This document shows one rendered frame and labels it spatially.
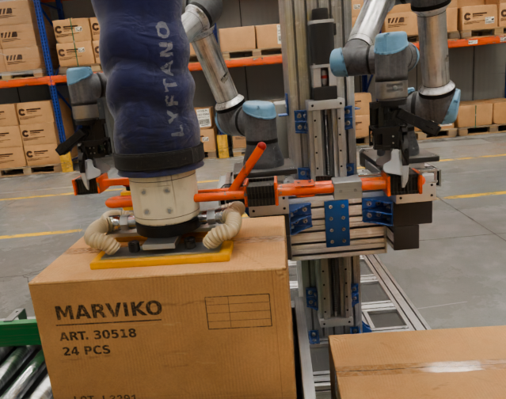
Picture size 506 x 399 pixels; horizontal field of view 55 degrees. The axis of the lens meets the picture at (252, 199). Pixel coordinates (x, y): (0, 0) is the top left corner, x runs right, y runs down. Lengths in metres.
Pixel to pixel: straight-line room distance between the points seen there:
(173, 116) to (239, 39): 7.24
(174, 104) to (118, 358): 0.62
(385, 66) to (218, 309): 0.68
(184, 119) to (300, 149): 0.83
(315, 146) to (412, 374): 0.86
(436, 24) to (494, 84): 9.18
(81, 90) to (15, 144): 7.78
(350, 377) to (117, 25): 1.07
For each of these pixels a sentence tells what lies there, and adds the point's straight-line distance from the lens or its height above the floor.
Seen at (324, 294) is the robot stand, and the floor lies 0.48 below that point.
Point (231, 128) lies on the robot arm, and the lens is 1.82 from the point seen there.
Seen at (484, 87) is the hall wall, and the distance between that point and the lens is 10.74.
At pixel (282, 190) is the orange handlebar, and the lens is 1.21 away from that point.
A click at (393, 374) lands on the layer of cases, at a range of 1.46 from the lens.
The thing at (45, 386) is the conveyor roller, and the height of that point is 0.55.
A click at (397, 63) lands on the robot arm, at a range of 1.21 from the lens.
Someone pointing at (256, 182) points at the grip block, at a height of 1.09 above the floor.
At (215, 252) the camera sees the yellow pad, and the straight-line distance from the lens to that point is 1.17.
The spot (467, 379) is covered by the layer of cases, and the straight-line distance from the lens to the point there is 1.48.
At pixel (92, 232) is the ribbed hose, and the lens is 1.26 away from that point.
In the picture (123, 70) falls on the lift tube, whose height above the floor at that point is 1.40.
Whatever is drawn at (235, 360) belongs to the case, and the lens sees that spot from 1.21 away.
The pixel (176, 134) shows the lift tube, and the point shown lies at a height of 1.25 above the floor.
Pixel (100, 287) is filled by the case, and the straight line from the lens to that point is 1.19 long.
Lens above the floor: 1.37
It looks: 15 degrees down
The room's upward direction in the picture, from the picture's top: 5 degrees counter-clockwise
